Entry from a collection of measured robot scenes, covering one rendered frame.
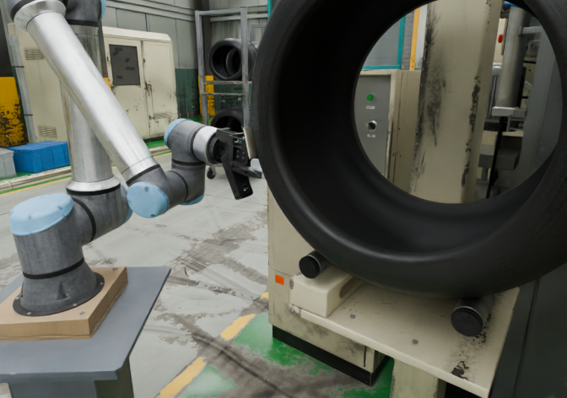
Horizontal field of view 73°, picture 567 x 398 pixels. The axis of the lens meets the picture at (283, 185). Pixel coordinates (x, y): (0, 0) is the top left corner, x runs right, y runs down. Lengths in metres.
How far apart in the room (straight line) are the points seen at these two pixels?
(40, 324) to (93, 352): 0.16
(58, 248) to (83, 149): 0.28
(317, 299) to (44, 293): 0.74
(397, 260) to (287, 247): 1.12
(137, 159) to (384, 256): 0.60
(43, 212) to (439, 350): 0.95
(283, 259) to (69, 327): 0.92
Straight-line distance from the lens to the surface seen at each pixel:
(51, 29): 1.06
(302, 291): 0.78
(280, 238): 1.71
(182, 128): 1.01
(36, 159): 5.96
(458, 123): 0.95
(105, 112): 0.98
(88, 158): 1.23
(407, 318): 0.81
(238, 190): 0.92
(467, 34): 0.95
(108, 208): 1.27
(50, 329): 1.20
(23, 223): 1.16
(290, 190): 0.68
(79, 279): 1.22
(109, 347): 1.12
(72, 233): 1.19
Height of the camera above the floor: 1.25
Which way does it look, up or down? 16 degrees down
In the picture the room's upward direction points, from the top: straight up
